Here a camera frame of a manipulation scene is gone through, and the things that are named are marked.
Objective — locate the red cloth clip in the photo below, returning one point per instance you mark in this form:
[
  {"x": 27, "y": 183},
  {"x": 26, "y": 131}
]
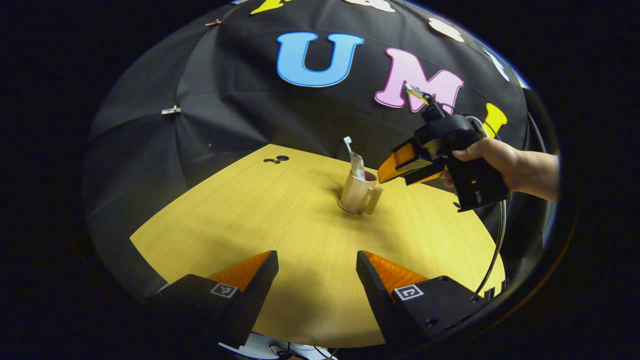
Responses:
[{"x": 213, "y": 22}]

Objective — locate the white round object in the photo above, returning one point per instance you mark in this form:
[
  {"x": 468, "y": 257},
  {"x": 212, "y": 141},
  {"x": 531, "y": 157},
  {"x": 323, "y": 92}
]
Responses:
[{"x": 260, "y": 347}]

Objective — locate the light blue toothbrush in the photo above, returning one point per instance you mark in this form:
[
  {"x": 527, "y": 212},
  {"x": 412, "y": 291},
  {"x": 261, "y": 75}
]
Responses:
[{"x": 348, "y": 145}]

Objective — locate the white cloth clip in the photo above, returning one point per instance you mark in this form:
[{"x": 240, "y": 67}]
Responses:
[{"x": 171, "y": 110}]

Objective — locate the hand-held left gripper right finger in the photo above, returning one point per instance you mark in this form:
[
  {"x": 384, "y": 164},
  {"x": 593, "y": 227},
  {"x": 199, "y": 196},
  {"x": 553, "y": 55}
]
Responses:
[{"x": 372, "y": 287}]

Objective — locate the black backdrop cloth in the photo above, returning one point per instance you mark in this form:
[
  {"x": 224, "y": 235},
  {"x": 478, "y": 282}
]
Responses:
[{"x": 240, "y": 100}]

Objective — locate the wooden desktop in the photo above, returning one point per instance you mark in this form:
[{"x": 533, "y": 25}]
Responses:
[{"x": 280, "y": 215}]

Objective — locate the white toothpaste tube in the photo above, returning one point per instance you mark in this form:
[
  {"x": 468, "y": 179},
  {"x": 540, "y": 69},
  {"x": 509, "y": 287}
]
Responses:
[{"x": 357, "y": 167}]

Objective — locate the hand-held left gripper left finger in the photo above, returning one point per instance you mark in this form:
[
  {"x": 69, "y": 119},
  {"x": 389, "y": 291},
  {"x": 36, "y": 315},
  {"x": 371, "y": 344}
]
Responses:
[{"x": 260, "y": 285}]

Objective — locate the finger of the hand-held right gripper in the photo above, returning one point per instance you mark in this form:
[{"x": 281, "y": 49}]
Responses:
[
  {"x": 425, "y": 177},
  {"x": 400, "y": 162}
]

